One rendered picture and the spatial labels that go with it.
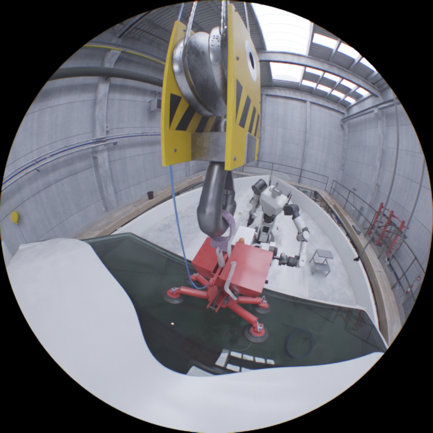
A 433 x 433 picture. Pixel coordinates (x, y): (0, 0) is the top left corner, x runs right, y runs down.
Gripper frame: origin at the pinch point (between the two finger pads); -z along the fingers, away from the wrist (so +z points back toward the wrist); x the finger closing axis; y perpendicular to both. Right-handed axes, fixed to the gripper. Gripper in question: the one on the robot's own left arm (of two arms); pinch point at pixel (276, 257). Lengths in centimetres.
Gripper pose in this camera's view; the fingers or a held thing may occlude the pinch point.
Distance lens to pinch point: 122.6
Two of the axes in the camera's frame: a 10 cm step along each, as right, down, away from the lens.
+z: 9.0, 2.4, -3.7
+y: -1.1, -7.0, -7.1
